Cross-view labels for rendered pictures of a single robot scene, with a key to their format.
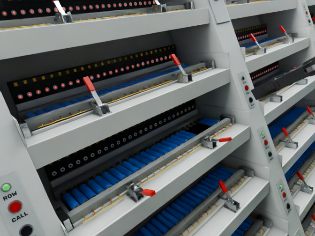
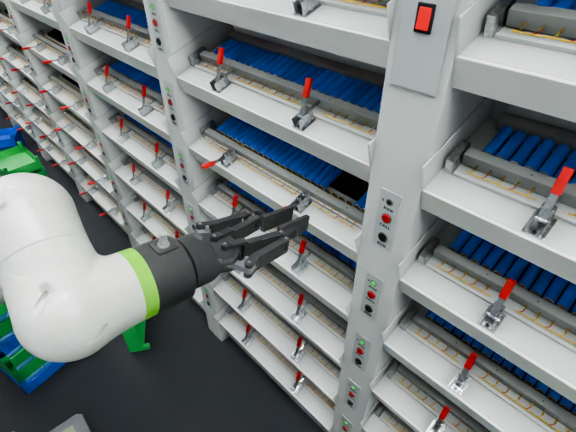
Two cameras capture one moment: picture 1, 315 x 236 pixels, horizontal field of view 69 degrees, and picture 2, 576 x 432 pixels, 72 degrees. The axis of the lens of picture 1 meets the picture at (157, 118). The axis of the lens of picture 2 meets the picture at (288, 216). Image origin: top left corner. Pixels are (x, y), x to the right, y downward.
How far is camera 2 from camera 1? 1.02 m
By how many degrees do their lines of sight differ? 80
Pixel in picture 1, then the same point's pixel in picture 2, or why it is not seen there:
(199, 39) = not seen: hidden behind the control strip
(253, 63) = (453, 212)
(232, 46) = (405, 143)
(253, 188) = (332, 294)
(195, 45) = not seen: hidden behind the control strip
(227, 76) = (363, 172)
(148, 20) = (270, 20)
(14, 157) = (171, 77)
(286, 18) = not seen: outside the picture
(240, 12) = (526, 95)
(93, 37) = (219, 15)
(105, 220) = (207, 153)
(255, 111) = (383, 256)
